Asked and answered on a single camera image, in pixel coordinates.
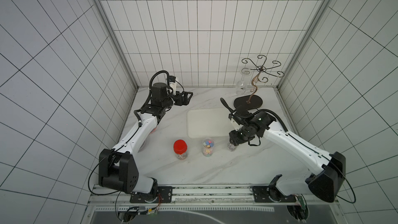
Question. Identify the copper glass rack dark base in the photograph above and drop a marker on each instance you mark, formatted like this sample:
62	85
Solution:
261	75

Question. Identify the clear hanging wine glass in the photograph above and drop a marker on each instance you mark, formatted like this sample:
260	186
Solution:
241	85

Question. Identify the red lid candy jar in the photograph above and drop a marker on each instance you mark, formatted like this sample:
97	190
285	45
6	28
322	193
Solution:
180	149

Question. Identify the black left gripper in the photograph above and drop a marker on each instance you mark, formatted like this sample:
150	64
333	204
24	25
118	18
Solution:
186	100

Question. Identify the open colourful candy jar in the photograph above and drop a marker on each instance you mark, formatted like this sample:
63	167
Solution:
208	146

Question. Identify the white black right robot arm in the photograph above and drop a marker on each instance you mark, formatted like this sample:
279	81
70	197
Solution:
325	172

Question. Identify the white cutting board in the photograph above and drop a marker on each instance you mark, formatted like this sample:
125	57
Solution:
209	123

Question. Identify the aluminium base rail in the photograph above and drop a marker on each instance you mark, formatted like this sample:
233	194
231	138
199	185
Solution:
220	197

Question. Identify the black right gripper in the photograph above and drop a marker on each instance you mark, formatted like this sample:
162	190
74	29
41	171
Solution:
234	137

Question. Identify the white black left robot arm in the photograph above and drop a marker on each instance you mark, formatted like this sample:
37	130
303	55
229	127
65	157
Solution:
117	169

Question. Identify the small clear candy jar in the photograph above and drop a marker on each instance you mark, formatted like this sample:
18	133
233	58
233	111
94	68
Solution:
231	147

